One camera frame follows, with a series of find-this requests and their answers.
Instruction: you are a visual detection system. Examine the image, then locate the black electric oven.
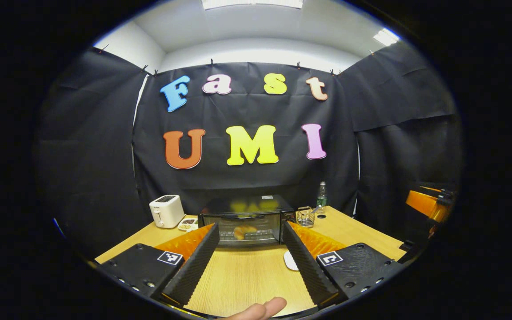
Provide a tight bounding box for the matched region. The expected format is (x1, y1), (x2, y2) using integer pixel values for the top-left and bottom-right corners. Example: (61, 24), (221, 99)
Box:
(198, 195), (296, 247)

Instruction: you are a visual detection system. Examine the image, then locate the clear plastic water bottle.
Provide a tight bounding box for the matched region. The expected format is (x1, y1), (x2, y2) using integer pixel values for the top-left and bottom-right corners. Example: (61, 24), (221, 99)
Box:
(317, 181), (328, 215)

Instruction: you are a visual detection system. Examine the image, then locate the small ceiling light panel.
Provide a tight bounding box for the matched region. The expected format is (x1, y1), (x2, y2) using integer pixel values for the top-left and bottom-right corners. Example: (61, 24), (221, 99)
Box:
(374, 28), (400, 47)

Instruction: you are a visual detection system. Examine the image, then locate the white toaster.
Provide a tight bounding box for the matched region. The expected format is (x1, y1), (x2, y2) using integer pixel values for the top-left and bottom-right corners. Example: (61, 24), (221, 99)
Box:
(149, 195), (185, 228)

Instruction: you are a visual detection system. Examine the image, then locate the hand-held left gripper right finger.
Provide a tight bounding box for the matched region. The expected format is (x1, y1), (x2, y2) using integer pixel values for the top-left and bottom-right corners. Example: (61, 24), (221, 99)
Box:
(281, 221), (407, 308)

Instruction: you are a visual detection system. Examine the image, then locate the metal wire utensil holder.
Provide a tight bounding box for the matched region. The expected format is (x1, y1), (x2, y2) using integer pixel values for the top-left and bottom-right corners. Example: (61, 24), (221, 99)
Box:
(297, 207), (316, 228)

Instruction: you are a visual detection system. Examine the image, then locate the large ceiling light panel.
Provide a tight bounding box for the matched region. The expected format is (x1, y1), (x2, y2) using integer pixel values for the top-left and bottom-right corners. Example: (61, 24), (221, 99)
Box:
(202, 0), (304, 10)

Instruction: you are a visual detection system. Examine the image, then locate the small white snack dish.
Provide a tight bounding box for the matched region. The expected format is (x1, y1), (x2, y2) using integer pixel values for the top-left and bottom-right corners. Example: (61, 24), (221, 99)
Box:
(177, 217), (200, 232)

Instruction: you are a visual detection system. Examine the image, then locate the golden croissant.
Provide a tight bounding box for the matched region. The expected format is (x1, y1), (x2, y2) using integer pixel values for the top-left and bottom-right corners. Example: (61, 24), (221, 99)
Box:
(234, 225), (258, 240)

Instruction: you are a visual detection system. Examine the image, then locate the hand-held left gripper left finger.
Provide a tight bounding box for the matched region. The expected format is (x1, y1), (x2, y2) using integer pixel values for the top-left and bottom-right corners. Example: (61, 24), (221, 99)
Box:
(97, 222), (221, 307)

